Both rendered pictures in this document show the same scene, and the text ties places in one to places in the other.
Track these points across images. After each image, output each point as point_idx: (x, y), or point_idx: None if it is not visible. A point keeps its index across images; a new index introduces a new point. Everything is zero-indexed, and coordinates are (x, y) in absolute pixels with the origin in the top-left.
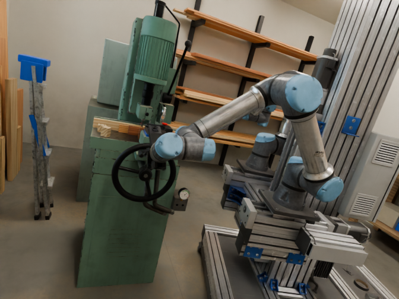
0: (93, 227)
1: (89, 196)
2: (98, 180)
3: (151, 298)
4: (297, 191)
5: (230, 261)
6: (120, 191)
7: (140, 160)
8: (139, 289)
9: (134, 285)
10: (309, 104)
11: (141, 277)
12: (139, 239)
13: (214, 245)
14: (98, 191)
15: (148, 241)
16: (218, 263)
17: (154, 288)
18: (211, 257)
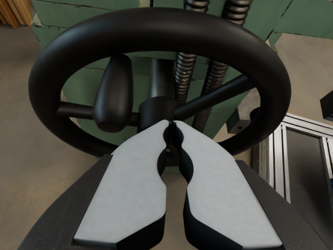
0: (96, 135)
1: (68, 101)
2: (70, 78)
3: (182, 196)
4: None
5: (297, 182)
6: (94, 156)
7: (151, 58)
8: (170, 181)
9: (164, 175)
10: None
11: (172, 170)
12: (168, 149)
13: (279, 151)
14: (80, 96)
15: None
16: (280, 189)
17: (186, 181)
18: (271, 176)
